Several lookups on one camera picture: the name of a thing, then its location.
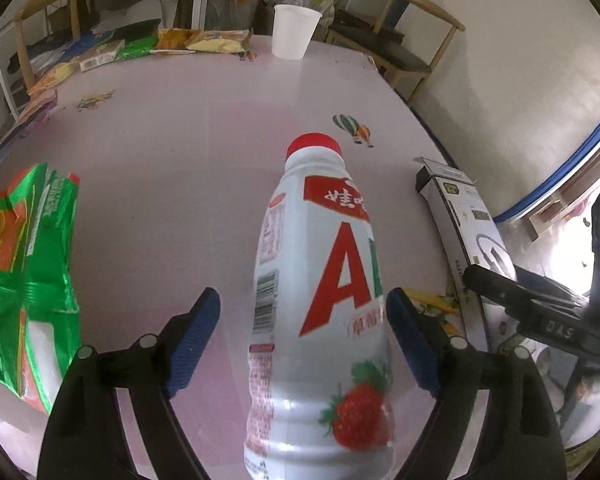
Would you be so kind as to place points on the black chair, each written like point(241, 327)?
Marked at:
point(135, 27)

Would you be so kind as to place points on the green snack bag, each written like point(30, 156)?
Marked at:
point(45, 260)

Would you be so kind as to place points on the wooden frame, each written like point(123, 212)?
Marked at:
point(555, 215)

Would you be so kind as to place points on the wooden chair with dark seat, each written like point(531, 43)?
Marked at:
point(400, 52)

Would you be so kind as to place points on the small orange snack packet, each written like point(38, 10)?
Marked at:
point(55, 75)

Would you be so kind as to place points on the small white and green box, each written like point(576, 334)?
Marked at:
point(100, 57)

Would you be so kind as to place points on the pale yellow snack packet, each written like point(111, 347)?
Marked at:
point(220, 42)

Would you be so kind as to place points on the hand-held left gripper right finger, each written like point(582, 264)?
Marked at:
point(412, 340)

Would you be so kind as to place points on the white sack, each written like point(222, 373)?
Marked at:
point(140, 10)

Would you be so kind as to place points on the small green snack packet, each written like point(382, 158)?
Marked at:
point(137, 47)

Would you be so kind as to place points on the white paper cup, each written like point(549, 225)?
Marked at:
point(292, 35)

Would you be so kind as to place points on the black cardboard box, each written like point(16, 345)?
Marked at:
point(460, 230)

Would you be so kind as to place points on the mattress with blue edge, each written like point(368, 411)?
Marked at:
point(520, 85)

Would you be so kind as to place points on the dark red stool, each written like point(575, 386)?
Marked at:
point(360, 20)

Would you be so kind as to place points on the white bottle with red cap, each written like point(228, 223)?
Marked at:
point(290, 360)

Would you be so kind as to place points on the light wooden chair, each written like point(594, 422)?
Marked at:
point(25, 35)

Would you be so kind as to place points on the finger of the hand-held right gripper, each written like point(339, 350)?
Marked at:
point(490, 285)

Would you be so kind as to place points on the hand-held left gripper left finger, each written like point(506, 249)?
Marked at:
point(195, 335)

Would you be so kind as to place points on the white round bin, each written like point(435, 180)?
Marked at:
point(595, 410)

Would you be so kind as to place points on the orange brown snack packet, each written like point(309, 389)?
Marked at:
point(175, 39)

